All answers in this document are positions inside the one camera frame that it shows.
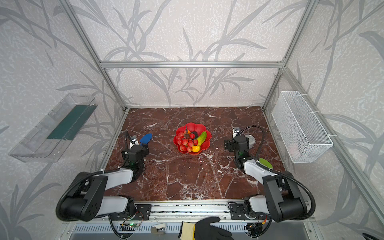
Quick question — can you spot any pink object in basket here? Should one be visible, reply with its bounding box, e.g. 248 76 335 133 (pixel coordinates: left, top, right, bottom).
288 143 301 159

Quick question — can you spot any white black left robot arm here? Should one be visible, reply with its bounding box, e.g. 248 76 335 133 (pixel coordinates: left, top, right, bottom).
56 144 149 222

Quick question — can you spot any red flower-shaped fruit bowl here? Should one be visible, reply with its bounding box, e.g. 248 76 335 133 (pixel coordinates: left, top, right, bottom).
173 123 212 155

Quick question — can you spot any white wire mesh basket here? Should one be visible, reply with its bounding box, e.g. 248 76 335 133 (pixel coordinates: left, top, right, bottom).
272 91 334 164

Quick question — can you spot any dark fake avocado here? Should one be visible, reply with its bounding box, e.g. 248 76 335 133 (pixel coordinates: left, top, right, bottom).
190 131 199 139

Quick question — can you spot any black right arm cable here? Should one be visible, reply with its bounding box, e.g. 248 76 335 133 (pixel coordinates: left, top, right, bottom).
236 125 317 221

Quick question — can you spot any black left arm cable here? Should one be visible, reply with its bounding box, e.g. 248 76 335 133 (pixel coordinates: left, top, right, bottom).
55 129 134 222

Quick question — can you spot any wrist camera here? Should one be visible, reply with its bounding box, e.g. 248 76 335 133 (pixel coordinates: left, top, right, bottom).
128 136 139 148
233 127 240 138

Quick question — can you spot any blue toy garden trowel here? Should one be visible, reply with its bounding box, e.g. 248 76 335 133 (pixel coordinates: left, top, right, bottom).
139 134 153 145

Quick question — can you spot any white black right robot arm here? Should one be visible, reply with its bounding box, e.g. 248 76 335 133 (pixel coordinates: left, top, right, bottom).
224 135 316 222

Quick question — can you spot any round silver metal lid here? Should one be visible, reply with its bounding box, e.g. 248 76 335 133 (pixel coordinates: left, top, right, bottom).
246 135 256 149

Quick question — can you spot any red fake grape bunch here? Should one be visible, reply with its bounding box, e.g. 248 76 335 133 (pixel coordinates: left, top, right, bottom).
174 132 198 154

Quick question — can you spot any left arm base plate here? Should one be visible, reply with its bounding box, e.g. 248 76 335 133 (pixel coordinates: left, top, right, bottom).
110 204 152 221

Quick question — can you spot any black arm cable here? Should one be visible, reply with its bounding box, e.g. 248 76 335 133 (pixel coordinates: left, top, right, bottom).
55 129 134 222
236 125 317 221

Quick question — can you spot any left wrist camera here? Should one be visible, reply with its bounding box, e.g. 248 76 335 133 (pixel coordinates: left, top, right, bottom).
128 136 139 148

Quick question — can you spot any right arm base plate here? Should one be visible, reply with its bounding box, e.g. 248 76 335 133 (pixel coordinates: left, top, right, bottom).
227 202 266 221

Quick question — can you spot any black and yellow gloved hand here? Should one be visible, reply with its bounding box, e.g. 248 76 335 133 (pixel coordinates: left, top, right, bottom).
178 217 234 240

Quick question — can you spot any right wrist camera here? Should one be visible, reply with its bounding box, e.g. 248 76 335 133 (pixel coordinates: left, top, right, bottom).
233 127 240 138

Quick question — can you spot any clear plastic wall shelf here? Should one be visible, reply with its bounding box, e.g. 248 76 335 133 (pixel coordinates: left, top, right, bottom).
9 94 98 163

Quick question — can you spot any green fake leaf fruit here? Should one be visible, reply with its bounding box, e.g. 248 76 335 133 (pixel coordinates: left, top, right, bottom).
259 158 273 169

